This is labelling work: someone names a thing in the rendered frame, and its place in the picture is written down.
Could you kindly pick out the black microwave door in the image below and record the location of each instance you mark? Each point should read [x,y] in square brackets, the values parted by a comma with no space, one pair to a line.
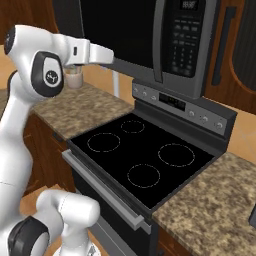
[116,30]

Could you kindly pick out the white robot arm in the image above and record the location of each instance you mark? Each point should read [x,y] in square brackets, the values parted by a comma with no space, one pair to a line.
[13,156]

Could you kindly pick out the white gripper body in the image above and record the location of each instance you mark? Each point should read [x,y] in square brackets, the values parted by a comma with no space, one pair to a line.
[101,55]

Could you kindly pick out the black oven door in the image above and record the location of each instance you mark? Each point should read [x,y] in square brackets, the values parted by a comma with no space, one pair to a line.
[110,216]

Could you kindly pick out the black stove with oven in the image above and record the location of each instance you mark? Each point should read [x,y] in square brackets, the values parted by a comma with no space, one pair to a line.
[150,160]

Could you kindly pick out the beige jar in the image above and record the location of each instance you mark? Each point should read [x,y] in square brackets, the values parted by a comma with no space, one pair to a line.
[74,79]

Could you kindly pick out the dark sink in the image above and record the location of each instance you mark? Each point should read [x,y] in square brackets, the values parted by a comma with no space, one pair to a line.
[253,216]

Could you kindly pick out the brown wooden base cabinet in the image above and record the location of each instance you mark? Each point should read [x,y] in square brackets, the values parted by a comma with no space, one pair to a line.
[170,245]
[43,160]

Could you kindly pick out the brown wooden wall cupboard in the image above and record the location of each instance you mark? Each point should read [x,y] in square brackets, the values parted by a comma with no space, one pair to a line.
[30,13]

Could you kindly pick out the dark grey microwave oven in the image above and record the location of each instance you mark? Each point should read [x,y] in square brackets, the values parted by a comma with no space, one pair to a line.
[186,43]

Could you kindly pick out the white upright pole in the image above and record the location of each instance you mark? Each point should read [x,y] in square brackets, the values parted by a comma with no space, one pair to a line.
[115,83]

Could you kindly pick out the grey stove knob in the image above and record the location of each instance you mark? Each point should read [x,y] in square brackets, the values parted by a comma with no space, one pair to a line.
[219,125]
[153,98]
[191,113]
[144,93]
[135,89]
[205,118]

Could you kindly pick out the brown wooden cupboard door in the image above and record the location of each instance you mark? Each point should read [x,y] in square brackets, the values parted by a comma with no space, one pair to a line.
[243,90]

